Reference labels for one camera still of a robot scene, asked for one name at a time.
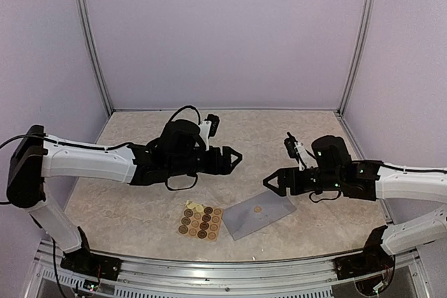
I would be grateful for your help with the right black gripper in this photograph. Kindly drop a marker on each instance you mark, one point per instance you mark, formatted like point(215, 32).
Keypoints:
point(285, 173)

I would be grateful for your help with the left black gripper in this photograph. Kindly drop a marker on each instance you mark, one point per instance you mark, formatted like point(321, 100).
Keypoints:
point(225, 168)

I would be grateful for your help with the grey envelope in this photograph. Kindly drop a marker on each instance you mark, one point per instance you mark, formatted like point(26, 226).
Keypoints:
point(241, 219)

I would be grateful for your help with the brown sticker sheet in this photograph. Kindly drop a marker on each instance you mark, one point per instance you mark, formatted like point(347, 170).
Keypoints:
point(200, 221)

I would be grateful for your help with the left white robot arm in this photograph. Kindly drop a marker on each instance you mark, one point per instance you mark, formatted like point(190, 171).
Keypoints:
point(182, 149)

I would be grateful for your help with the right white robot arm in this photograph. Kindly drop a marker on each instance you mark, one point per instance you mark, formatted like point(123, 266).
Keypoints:
point(329, 167)

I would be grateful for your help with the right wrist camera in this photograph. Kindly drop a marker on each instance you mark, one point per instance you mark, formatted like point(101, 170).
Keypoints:
point(297, 151)

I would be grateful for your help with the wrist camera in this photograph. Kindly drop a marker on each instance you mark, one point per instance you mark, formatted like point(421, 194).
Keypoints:
point(297, 151)
point(208, 128)

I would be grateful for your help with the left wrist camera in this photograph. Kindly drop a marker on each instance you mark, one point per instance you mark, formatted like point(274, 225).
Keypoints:
point(208, 128)

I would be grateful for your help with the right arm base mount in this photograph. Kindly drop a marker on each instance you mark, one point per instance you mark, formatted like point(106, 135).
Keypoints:
point(370, 260)

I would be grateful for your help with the front aluminium rail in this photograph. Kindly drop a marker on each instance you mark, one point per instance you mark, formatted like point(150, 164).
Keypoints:
point(148, 277)

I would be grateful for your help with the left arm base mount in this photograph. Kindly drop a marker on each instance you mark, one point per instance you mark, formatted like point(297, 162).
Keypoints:
point(83, 261)

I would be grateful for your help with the right aluminium frame post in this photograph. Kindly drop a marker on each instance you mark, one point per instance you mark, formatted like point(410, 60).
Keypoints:
point(361, 37)

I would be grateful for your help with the aluminium frame post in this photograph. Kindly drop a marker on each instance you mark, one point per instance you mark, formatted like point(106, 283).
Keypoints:
point(92, 52)
point(361, 37)

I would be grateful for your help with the left aluminium frame post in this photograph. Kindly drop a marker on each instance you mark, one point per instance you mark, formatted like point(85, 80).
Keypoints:
point(92, 52)

